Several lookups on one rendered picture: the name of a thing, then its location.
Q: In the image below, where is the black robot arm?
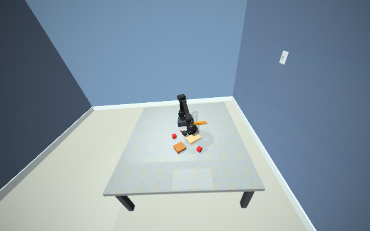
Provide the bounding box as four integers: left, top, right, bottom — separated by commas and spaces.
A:
177, 94, 196, 135

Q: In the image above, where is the brown flat square block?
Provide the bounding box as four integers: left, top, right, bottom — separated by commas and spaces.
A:
173, 142, 186, 153

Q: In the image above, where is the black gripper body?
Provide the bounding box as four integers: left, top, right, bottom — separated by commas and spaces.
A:
182, 125, 198, 136

